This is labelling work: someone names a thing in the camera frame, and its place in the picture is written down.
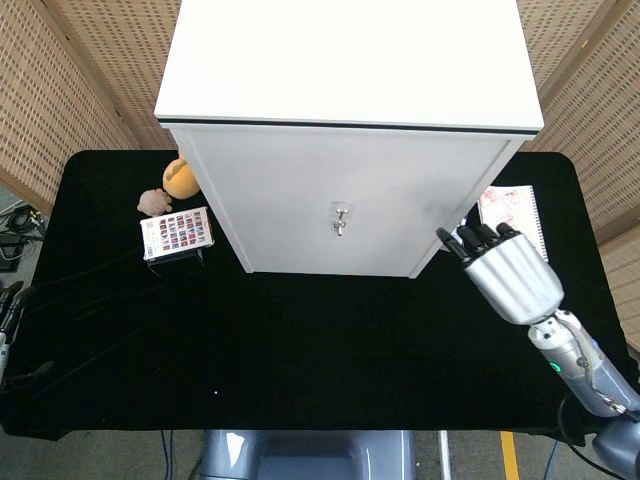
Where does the spiral notebook with red sketches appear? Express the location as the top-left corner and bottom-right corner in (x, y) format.
(477, 184), (550, 265)

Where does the black cable bundle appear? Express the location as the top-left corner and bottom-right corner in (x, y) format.
(0, 199), (49, 274)

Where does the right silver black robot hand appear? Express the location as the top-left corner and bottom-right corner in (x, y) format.
(435, 222), (566, 327)

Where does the blue cable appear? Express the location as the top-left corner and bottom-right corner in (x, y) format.
(158, 429), (175, 480)
(544, 438), (562, 480)

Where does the black velvet tablecloth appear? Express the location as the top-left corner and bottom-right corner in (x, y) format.
(0, 149), (629, 449)

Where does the white box with picture grid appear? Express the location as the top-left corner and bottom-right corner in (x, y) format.
(139, 206), (216, 262)

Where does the white cabinet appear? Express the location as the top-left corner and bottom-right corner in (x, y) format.
(153, 0), (546, 280)

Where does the small white blue booklet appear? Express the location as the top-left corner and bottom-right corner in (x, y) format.
(448, 213), (470, 242)

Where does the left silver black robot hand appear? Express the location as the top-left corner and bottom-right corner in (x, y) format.
(0, 280), (56, 392)

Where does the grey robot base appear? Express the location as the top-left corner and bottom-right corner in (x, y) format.
(192, 429), (419, 480)

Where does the brown plush toy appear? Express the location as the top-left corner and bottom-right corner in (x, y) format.
(137, 188), (174, 217)

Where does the black display stand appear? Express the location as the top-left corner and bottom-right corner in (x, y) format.
(147, 248), (205, 279)

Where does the woven bamboo screen panel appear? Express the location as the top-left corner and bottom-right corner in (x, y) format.
(0, 0), (184, 217)
(514, 0), (640, 351)

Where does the orange plush toy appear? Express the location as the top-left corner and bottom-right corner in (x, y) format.
(162, 152), (202, 200)

